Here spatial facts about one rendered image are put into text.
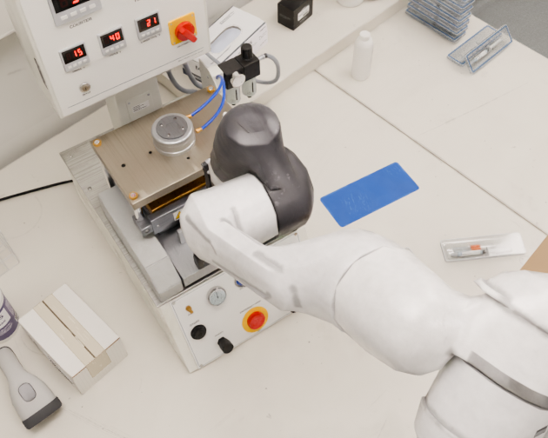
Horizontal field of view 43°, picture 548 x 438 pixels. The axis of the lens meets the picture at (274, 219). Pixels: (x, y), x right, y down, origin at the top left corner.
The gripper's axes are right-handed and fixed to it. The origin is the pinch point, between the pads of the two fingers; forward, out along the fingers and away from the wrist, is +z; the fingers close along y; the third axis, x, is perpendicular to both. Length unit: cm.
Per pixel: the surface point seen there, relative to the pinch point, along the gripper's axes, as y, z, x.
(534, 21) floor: -5, 132, 207
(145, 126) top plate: -23.5, 5.8, 1.0
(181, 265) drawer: 1.4, 10.8, -10.1
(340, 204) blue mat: 10.1, 34.0, 33.1
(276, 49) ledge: -35, 47, 55
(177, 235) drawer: -3.6, 10.2, -7.0
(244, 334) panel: 18.9, 25.9, -6.4
